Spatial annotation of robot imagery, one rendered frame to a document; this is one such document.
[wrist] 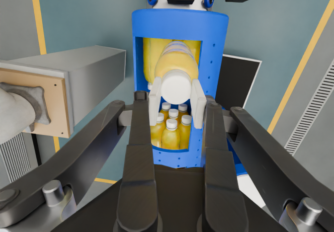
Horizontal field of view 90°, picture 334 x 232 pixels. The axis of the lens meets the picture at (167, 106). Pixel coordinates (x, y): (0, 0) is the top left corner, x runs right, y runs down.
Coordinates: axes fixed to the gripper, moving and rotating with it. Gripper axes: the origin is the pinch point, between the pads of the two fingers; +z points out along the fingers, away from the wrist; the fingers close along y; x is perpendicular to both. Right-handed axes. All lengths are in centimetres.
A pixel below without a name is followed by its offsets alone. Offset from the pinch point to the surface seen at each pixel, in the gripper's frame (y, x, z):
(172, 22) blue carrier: -1.4, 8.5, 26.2
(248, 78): 68, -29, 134
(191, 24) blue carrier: 3.1, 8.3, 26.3
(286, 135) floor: 132, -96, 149
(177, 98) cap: 0.3, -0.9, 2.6
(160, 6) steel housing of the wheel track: -7, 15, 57
